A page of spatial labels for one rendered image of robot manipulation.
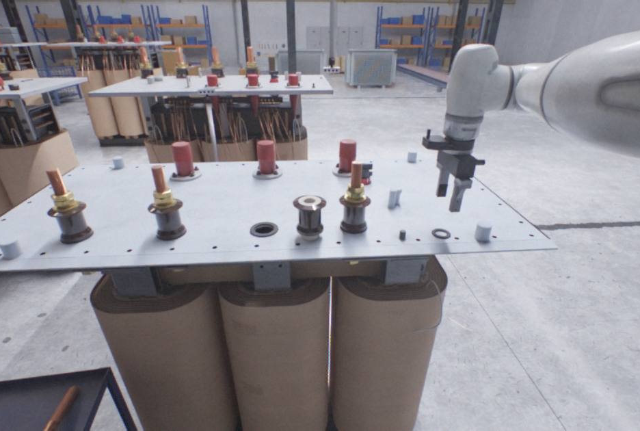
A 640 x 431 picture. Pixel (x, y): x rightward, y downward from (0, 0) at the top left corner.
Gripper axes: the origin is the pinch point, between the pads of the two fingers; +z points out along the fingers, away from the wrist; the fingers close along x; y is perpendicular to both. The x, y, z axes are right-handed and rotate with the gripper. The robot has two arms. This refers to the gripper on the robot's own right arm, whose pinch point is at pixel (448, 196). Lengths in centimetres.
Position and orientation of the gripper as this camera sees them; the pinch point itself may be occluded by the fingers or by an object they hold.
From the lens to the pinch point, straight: 103.1
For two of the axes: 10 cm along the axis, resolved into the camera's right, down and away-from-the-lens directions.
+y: 10.0, -0.3, 0.7
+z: 0.0, 8.8, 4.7
